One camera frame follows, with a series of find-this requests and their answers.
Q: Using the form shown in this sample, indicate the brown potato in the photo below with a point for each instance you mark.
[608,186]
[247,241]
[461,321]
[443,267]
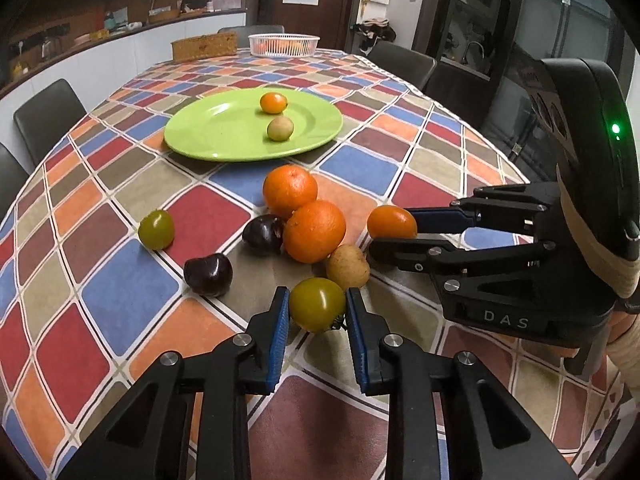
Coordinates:
[348,266]

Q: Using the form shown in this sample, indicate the glass sliding door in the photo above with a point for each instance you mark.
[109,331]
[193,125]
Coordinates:
[565,10]

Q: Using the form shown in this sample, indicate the small orange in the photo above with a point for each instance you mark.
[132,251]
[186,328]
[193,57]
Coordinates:
[273,102]
[391,222]

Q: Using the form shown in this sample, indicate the person's right hand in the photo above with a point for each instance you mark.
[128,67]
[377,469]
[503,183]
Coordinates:
[626,355]

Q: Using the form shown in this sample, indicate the dark purple plum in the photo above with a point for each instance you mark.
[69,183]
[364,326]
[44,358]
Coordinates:
[208,273]
[262,233]

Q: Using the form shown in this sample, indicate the dark leather chair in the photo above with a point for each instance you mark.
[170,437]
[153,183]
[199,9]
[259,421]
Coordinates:
[47,115]
[7,175]
[400,62]
[250,29]

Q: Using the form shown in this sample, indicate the glass kettle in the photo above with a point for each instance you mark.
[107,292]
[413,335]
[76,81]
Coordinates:
[47,47]

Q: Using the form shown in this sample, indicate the woven tray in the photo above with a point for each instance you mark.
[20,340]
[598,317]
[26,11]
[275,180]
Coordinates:
[162,14]

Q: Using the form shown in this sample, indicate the orange in basket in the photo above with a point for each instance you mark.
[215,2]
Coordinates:
[295,46]

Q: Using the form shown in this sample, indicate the wicker box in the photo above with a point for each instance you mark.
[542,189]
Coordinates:
[202,46]

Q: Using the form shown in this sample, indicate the large orange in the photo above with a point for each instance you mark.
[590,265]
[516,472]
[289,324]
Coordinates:
[290,190]
[315,231]

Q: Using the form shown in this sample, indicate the black bag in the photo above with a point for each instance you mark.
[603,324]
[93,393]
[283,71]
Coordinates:
[192,4]

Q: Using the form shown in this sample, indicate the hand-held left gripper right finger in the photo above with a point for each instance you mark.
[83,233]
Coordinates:
[356,340]

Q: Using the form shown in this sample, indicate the dark wooden door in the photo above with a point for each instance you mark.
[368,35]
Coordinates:
[335,5]

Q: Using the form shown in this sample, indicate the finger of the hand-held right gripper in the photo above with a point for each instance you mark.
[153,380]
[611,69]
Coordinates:
[415,255]
[440,219]

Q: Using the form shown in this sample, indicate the green plate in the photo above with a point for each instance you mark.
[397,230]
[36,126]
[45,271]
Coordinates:
[220,125]

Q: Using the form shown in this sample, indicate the yellow bottle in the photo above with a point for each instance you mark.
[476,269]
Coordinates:
[17,66]

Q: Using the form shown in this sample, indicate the pale green round fruit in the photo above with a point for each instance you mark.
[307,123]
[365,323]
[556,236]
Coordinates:
[279,129]

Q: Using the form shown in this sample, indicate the white counter cabinet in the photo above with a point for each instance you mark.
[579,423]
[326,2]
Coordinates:
[125,55]

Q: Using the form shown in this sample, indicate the kitchen faucet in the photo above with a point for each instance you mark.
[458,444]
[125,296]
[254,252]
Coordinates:
[474,50]

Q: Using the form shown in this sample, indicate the white plastic basket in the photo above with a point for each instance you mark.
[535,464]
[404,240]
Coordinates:
[265,47]

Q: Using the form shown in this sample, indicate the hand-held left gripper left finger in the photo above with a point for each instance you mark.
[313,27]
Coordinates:
[280,330]

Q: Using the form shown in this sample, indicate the green tomato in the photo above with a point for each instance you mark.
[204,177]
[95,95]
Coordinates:
[317,305]
[156,230]

